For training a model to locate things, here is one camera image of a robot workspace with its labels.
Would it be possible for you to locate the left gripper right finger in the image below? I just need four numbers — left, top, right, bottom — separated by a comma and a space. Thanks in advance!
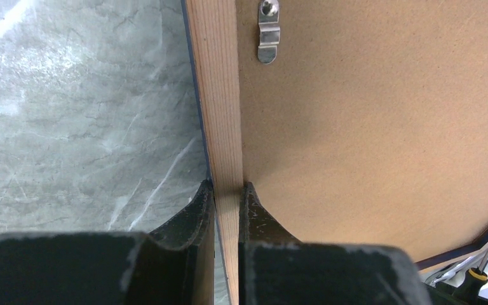
238, 182, 431, 304

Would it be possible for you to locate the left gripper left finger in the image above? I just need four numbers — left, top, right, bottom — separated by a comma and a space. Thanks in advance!
0, 180, 215, 304

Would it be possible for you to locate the blue picture frame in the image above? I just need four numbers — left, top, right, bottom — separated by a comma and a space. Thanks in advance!
184, 1, 488, 304

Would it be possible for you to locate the black yellow screwdriver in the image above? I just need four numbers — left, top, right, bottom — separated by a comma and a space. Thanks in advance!
452, 204, 488, 303

